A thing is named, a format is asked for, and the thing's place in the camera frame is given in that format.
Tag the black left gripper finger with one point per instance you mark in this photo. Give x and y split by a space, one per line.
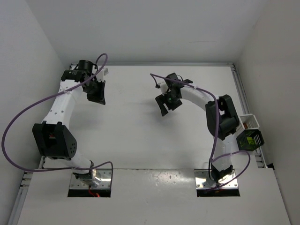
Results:
101 89
96 99

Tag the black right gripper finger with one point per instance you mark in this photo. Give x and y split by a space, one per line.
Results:
173 104
161 101

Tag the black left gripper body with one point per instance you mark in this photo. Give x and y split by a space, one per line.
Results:
94 89

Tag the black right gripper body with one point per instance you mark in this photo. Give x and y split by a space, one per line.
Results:
170 100

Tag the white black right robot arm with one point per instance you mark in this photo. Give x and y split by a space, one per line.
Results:
221 117

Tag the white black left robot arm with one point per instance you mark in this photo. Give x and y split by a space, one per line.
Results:
52 135

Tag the white right slotted bin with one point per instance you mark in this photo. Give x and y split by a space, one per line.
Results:
251 122

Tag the black right slotted bin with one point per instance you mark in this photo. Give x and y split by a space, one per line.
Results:
243 143

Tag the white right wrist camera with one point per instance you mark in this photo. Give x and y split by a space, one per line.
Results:
162 86

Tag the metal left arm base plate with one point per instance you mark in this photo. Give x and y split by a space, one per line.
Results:
97 179

